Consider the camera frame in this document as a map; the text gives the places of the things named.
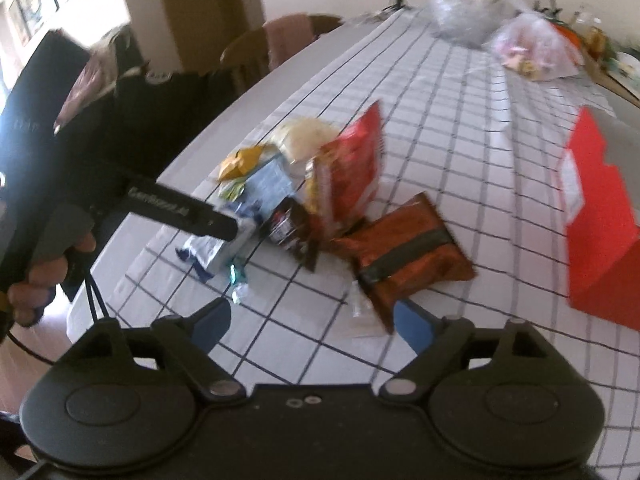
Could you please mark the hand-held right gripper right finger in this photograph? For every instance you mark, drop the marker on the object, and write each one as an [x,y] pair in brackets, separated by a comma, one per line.
[412,330]

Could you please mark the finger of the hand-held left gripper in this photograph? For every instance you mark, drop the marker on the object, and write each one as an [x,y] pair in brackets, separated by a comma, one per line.
[180,210]

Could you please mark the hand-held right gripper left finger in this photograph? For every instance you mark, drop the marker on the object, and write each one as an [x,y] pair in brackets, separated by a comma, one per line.
[210,327]

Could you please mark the white blue snack packet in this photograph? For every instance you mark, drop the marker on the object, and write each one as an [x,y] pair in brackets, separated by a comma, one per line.
[210,252]

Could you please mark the orange brown snack packet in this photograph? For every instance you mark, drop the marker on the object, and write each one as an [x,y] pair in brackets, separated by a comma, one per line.
[410,255]

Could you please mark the yellow snack packet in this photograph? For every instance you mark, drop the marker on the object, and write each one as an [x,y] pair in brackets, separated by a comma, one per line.
[240,162]

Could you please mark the grey blue snack packet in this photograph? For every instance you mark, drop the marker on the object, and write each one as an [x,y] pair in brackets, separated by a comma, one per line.
[272,182]

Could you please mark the dark brown snack packet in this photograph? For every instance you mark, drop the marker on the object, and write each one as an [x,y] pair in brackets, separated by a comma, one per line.
[290,230]

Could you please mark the cream snack packet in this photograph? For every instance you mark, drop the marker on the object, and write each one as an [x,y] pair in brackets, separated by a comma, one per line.
[305,137]

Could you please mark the red snack bag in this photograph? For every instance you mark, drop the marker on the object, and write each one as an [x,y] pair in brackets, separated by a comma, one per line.
[352,170]

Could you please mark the red box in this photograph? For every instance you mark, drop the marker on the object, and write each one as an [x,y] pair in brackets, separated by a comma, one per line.
[600,230]

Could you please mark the person's left hand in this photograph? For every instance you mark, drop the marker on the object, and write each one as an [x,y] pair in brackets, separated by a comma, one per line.
[45,272]

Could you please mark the small clear packet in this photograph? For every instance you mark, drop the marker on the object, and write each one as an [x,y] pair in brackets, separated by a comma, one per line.
[365,312]

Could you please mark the small green packet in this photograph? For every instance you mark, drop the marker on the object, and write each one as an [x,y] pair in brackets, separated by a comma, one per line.
[233,191]

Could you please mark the small green candy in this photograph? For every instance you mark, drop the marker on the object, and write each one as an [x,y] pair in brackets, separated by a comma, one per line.
[239,277]

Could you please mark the wooden chair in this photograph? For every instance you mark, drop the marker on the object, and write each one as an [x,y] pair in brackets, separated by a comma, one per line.
[245,60]

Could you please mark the checked tablecloth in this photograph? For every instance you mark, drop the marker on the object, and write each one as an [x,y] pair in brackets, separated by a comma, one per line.
[450,150]

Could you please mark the pink cloth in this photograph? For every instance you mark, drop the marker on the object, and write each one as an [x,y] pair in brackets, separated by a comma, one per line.
[289,37]

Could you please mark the plastic bag with pink contents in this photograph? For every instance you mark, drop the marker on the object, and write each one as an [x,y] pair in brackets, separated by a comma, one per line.
[535,50]

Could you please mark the clear plastic bag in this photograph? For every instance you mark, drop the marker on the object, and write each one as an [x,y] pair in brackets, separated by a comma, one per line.
[465,2]

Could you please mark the white green carton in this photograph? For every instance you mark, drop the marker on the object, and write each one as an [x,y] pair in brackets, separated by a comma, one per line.
[625,62]

